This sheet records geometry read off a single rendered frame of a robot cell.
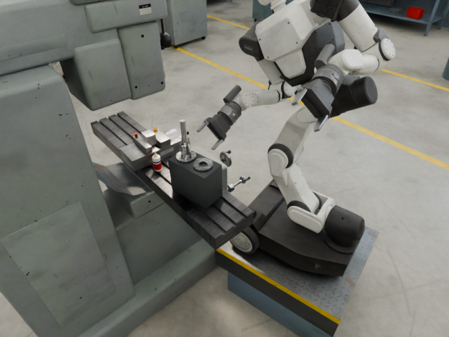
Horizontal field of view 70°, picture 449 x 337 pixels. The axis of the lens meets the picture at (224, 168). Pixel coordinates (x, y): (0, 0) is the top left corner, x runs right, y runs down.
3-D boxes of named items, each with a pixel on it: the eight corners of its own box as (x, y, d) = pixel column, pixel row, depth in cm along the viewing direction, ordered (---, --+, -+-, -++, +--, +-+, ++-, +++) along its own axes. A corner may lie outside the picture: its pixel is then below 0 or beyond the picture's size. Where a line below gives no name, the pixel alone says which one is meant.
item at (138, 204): (176, 152, 214) (174, 138, 207) (209, 178, 194) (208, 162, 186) (105, 186, 189) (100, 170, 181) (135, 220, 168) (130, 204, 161)
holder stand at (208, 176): (188, 176, 164) (185, 144, 152) (222, 195, 154) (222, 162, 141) (172, 189, 157) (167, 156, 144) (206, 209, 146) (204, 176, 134)
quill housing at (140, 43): (146, 77, 165) (135, 9, 144) (169, 91, 153) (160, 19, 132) (111, 88, 155) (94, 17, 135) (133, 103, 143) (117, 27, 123)
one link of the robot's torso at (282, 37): (308, 74, 162) (278, 4, 152) (371, 50, 133) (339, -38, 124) (271, 99, 147) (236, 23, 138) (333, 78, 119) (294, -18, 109)
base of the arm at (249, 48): (262, 39, 160) (252, 18, 152) (282, 39, 151) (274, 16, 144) (244, 59, 155) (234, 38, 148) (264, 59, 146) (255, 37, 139)
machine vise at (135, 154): (176, 136, 194) (174, 120, 187) (190, 147, 185) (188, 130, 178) (121, 158, 177) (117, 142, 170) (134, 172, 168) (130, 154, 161)
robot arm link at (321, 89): (313, 124, 102) (325, 100, 108) (338, 114, 94) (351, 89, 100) (288, 94, 98) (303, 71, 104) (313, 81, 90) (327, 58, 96)
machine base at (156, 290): (186, 210, 272) (184, 192, 259) (234, 255, 237) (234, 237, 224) (37, 299, 211) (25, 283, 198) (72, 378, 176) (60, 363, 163)
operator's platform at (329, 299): (363, 269, 227) (379, 232, 202) (325, 354, 184) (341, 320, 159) (266, 220, 263) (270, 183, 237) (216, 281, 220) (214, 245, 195)
